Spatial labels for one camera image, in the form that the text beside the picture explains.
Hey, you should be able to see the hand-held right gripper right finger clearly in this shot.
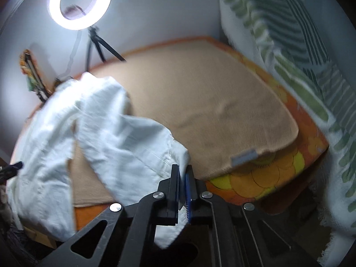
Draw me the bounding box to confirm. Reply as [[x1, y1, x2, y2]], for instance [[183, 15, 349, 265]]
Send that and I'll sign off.
[[184, 165, 320, 267]]

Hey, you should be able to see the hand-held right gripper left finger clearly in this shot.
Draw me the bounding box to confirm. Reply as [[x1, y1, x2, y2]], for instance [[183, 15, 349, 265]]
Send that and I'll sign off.
[[36, 164, 181, 267]]

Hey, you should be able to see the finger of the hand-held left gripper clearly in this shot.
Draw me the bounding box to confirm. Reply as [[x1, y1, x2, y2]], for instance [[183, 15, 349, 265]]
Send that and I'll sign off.
[[0, 161, 23, 182]]

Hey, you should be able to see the white shirt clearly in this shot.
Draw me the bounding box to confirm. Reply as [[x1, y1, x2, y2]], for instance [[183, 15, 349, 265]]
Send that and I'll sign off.
[[6, 72, 191, 249]]

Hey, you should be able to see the orange floral bedsheet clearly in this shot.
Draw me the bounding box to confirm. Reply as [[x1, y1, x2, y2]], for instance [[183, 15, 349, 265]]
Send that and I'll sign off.
[[11, 35, 330, 234]]

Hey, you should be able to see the large folded tripod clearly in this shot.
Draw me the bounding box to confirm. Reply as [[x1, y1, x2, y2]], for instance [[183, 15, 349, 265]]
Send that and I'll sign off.
[[24, 53, 53, 103]]

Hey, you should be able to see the beige blanket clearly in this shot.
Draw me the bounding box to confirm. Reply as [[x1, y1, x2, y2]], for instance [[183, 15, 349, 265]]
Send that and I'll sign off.
[[69, 37, 299, 209]]

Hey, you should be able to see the floral patterned cloth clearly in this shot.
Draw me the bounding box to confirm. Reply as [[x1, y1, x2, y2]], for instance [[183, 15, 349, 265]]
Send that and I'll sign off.
[[19, 49, 38, 92]]

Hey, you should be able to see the small black tripod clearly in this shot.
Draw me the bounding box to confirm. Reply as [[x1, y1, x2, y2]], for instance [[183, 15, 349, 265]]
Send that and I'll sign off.
[[85, 25, 127, 71]]

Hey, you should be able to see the white patterned pillow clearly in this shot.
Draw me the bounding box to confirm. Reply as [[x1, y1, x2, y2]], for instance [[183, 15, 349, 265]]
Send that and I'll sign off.
[[217, 0, 356, 267]]

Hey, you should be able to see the white ring light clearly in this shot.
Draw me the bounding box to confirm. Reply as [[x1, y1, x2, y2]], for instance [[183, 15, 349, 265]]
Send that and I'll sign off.
[[49, 0, 113, 30]]

